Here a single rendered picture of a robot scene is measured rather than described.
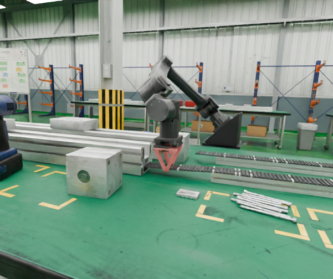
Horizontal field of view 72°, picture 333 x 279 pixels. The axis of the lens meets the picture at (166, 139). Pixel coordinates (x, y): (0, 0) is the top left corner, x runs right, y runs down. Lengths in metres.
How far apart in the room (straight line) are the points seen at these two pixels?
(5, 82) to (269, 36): 7.43
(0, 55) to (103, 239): 6.31
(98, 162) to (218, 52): 8.14
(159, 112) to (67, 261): 0.37
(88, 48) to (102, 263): 10.54
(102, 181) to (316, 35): 8.39
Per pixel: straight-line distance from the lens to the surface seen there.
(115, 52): 4.13
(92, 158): 0.53
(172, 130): 0.65
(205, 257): 0.39
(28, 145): 0.89
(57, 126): 1.04
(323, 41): 8.68
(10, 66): 6.48
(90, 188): 0.56
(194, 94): 1.20
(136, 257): 0.38
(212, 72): 8.47
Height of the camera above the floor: 1.01
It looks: 10 degrees down
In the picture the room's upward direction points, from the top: 2 degrees clockwise
